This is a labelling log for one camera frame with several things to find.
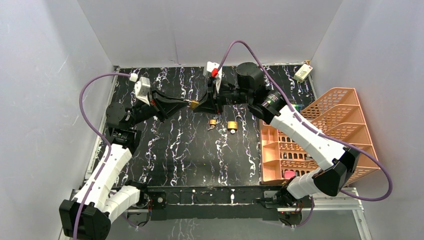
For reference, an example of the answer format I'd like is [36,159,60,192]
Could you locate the colored marker pack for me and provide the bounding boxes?
[291,104,303,113]

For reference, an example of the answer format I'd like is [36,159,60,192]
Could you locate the purple cable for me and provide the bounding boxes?
[72,72,138,240]
[216,40,393,229]

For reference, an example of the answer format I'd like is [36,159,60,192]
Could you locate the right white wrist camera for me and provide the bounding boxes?
[203,61,222,92]

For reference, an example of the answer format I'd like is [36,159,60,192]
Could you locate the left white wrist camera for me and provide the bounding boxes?
[134,76,151,106]

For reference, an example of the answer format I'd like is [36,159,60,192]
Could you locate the white box in corner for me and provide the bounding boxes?
[293,63,313,83]

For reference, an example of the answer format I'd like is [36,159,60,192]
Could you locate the orange mesh file rack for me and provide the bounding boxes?
[298,87,382,190]

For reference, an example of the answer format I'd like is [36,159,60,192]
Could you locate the pink eraser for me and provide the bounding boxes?
[282,170,297,180]

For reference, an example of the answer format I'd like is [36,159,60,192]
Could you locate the orange desk organizer tray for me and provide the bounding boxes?
[259,120,319,185]

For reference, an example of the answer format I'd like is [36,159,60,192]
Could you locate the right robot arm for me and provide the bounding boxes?
[193,61,360,207]

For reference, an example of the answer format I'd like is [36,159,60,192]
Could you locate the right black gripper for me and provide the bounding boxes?
[192,79,252,116]

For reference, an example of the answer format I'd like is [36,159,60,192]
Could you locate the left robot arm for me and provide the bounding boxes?
[59,90,191,240]

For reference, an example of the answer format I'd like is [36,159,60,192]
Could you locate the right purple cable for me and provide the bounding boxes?
[216,40,393,229]

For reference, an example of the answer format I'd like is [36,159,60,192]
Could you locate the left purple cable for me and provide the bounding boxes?
[72,72,138,240]

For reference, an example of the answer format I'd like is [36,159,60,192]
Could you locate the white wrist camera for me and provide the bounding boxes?
[203,61,222,92]
[134,76,151,106]

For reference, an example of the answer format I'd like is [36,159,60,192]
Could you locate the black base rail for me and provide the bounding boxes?
[145,185,316,222]

